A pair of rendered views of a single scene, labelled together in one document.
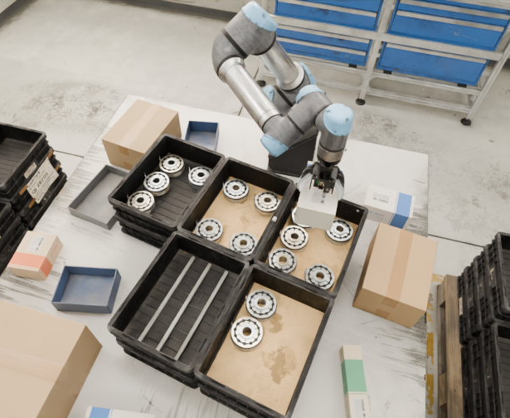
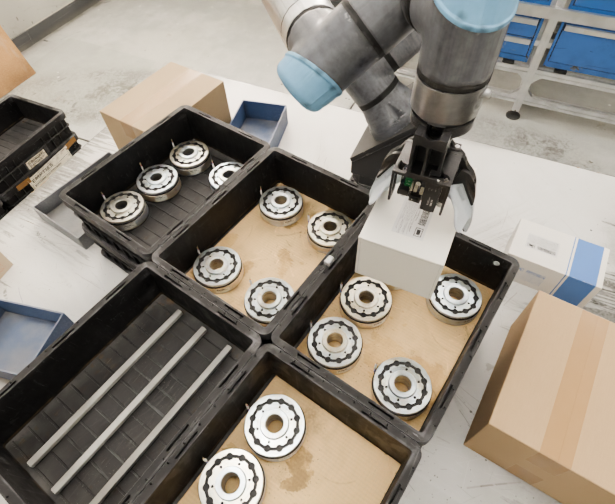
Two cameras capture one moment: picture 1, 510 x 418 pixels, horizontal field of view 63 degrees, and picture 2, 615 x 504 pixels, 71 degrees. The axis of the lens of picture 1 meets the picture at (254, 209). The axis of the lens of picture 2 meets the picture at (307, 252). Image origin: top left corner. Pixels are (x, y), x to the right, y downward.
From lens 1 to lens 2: 0.70 m
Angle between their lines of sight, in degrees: 9
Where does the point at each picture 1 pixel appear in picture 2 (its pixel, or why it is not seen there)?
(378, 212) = (534, 271)
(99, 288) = (37, 340)
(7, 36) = (91, 19)
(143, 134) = (161, 109)
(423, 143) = not seen: hidden behind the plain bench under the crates
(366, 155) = (519, 174)
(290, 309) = (333, 444)
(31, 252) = not seen: outside the picture
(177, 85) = (271, 81)
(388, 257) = (551, 364)
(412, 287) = (603, 440)
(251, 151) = (331, 152)
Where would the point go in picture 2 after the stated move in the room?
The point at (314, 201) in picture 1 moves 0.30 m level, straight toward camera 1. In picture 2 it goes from (400, 231) to (305, 437)
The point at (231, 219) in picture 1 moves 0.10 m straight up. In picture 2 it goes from (263, 253) to (258, 224)
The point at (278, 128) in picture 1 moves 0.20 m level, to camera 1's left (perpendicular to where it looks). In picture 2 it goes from (316, 33) to (150, 19)
